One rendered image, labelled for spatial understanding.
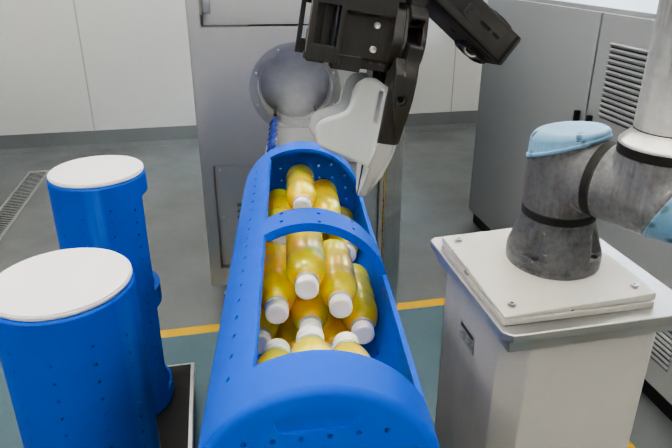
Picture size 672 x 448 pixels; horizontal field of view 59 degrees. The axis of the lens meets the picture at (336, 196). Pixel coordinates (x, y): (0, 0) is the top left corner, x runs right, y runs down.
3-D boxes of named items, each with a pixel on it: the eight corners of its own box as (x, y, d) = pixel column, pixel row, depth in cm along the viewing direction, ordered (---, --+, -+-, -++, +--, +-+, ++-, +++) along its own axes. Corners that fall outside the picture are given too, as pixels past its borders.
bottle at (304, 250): (288, 217, 111) (289, 264, 95) (324, 221, 112) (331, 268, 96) (283, 249, 114) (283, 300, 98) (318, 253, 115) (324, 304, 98)
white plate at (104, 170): (96, 191, 164) (97, 195, 165) (161, 161, 188) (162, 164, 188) (25, 176, 175) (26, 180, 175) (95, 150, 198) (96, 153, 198)
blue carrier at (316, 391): (361, 241, 153) (356, 135, 142) (443, 562, 72) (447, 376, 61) (251, 250, 152) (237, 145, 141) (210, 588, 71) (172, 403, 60)
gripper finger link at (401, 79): (364, 133, 45) (385, 17, 43) (386, 136, 46) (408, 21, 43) (379, 147, 41) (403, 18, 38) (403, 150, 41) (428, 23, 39)
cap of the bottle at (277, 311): (277, 322, 100) (277, 328, 98) (260, 309, 98) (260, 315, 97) (293, 307, 99) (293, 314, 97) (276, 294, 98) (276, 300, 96)
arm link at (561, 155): (548, 182, 103) (558, 107, 97) (623, 207, 93) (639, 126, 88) (505, 202, 96) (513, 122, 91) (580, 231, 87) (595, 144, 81)
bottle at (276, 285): (279, 279, 117) (277, 333, 100) (253, 258, 114) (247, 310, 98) (303, 257, 115) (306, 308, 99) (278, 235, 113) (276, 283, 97)
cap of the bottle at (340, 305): (351, 292, 98) (352, 297, 97) (352, 311, 100) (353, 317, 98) (328, 293, 98) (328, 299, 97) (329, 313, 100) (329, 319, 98)
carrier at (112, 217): (137, 437, 197) (190, 384, 222) (97, 195, 164) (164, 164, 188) (74, 412, 208) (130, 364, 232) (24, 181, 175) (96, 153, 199)
